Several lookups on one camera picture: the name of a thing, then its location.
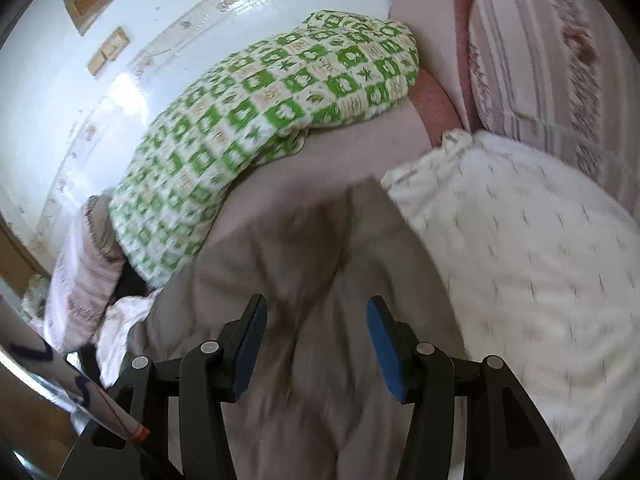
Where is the white leaf print duvet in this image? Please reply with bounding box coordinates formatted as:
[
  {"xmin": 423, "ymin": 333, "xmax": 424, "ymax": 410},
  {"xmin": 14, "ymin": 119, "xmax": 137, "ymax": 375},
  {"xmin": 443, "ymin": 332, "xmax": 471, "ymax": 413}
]
[{"xmin": 382, "ymin": 130, "xmax": 639, "ymax": 479}]

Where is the white patterned pen-like rod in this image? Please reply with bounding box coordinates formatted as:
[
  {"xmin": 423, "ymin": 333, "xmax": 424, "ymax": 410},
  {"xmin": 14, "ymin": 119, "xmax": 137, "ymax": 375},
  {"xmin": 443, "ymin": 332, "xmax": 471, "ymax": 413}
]
[{"xmin": 1, "ymin": 298, "xmax": 150, "ymax": 445}]

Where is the small wooden wall plaque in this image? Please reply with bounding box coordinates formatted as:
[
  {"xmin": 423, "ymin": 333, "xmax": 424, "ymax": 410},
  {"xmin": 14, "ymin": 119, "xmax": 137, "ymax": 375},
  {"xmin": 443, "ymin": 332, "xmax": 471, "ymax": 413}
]
[{"xmin": 87, "ymin": 27, "xmax": 130, "ymax": 77}]

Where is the brown quilted puffer jacket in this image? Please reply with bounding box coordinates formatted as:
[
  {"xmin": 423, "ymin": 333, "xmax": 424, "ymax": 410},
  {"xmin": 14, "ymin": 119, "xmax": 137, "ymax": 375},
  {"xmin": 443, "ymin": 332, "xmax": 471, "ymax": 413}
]
[{"xmin": 128, "ymin": 179, "xmax": 464, "ymax": 479}]

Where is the green white patterned pillow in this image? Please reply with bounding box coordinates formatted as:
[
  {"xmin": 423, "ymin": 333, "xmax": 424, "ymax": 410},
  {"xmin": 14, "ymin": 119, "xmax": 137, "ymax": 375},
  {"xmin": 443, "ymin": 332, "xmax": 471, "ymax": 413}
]
[{"xmin": 110, "ymin": 10, "xmax": 420, "ymax": 288}]

